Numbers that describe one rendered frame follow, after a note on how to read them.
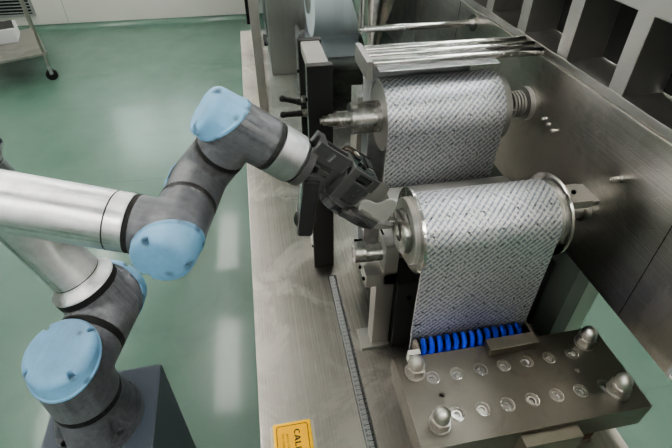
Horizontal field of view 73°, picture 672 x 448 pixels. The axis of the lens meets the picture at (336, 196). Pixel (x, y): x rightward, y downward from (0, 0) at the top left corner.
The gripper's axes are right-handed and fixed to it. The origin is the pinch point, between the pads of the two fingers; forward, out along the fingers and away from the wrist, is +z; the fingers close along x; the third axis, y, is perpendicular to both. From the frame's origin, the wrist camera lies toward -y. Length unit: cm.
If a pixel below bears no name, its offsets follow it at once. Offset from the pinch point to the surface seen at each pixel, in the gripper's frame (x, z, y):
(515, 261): -8.3, 19.7, 9.5
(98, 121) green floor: 298, -33, -191
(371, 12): 65, 1, 20
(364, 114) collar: 20.6, -5.2, 8.1
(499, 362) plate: -15.6, 29.5, -6.0
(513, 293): -8.3, 26.6, 4.0
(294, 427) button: -15.7, 6.6, -37.8
